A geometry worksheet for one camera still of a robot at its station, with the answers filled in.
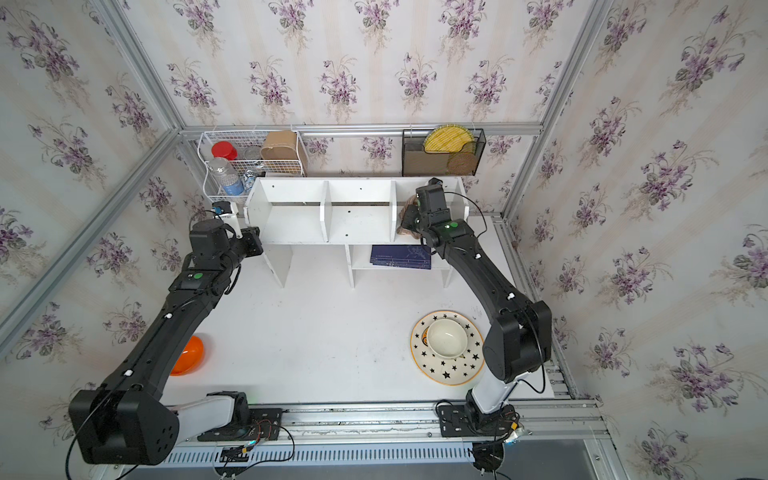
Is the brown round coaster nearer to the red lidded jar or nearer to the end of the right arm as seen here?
the end of the right arm

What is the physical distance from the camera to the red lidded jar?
0.92 m

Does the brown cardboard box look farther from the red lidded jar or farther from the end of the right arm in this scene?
the end of the right arm

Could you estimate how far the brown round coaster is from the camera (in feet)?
3.16

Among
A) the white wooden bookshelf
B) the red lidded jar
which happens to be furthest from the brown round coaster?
the red lidded jar

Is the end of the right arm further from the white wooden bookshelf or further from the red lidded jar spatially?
the red lidded jar

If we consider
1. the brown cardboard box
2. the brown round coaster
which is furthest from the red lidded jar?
the brown round coaster

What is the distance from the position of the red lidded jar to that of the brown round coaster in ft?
2.29

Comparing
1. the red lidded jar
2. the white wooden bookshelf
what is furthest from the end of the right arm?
the red lidded jar
